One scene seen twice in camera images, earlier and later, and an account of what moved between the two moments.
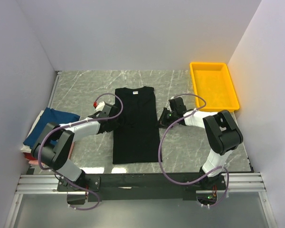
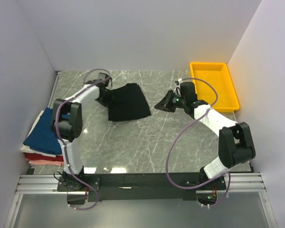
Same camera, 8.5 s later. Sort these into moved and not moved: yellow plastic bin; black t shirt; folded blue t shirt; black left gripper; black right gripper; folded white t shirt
Moved: black left gripper; black t shirt; black right gripper
Not moved: yellow plastic bin; folded white t shirt; folded blue t shirt
